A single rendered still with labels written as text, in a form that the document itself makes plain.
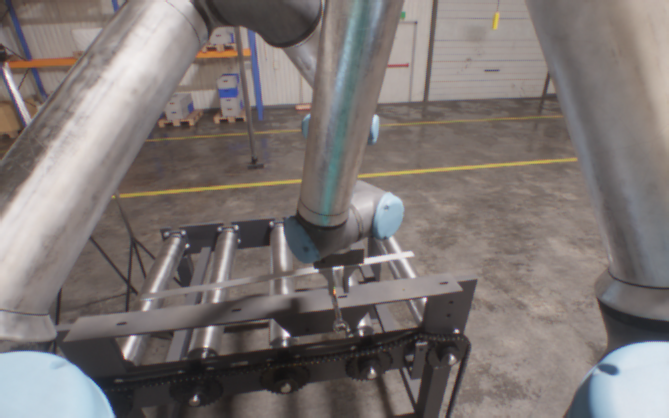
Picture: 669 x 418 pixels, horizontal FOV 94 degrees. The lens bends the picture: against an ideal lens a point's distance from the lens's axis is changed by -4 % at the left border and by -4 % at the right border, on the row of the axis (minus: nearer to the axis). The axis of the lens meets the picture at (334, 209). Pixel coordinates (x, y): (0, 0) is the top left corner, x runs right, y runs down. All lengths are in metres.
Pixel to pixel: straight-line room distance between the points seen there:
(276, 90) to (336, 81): 9.51
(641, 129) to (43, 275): 0.58
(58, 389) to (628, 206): 0.48
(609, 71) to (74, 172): 0.52
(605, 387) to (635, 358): 0.04
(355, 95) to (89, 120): 0.30
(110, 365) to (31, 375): 1.00
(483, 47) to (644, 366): 11.22
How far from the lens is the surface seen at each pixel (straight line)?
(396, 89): 10.42
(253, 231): 2.00
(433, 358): 1.35
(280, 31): 0.56
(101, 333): 1.17
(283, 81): 9.86
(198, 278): 1.87
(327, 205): 0.49
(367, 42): 0.38
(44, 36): 11.28
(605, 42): 0.38
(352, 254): 0.82
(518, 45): 12.09
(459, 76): 11.17
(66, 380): 0.32
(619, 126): 0.37
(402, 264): 1.61
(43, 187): 0.44
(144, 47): 0.51
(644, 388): 0.32
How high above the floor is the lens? 1.89
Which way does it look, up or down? 28 degrees down
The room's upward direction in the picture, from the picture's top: 1 degrees counter-clockwise
